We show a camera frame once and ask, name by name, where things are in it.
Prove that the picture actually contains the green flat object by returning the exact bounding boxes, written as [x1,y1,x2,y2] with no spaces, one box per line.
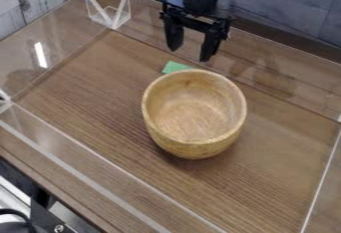
[162,61,190,74]

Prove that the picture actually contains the wooden bowl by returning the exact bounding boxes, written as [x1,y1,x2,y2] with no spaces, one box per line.
[141,69,247,159]

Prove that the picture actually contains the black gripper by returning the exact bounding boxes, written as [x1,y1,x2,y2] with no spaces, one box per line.
[160,0,231,62]

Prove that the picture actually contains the black metal mount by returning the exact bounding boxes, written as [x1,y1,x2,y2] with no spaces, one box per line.
[29,200,77,233]

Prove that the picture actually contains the black cable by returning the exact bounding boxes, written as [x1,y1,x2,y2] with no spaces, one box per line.
[0,208,36,233]

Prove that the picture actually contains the clear acrylic corner bracket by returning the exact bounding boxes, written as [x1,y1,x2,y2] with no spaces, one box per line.
[85,0,131,30]

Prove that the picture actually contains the clear acrylic tray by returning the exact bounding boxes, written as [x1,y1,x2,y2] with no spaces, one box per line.
[0,0,341,233]

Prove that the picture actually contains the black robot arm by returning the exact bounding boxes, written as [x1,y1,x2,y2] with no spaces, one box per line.
[160,0,232,62]

